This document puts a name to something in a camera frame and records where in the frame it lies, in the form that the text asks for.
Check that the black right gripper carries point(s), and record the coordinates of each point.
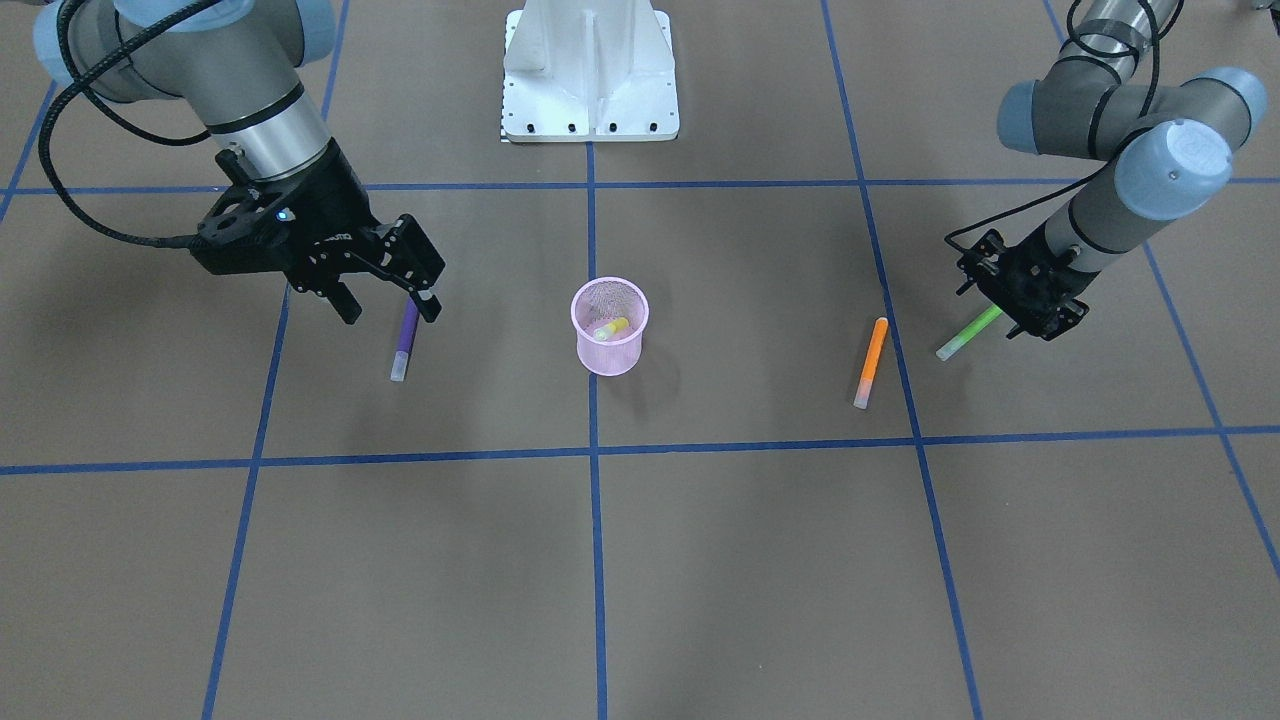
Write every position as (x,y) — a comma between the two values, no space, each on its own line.
(335,215)

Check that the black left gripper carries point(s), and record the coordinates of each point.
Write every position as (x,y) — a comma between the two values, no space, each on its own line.
(1047,287)

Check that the green highlighter pen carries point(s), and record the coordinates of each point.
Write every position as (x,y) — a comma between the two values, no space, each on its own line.
(968,333)

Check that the yellow highlighter pen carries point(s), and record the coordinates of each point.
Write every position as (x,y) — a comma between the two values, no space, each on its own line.
(610,329)

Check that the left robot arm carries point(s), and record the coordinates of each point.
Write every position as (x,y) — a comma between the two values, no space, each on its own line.
(1164,152)

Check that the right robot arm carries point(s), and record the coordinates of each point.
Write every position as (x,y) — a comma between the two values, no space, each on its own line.
(234,62)

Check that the purple highlighter pen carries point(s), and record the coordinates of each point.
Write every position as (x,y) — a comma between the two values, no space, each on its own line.
(405,342)

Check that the orange highlighter pen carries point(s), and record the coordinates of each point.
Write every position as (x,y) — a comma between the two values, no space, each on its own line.
(869,368)

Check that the pink mesh pen holder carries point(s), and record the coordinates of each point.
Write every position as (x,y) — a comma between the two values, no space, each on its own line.
(609,316)

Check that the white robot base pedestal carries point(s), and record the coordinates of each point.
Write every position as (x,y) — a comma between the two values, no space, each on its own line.
(589,71)

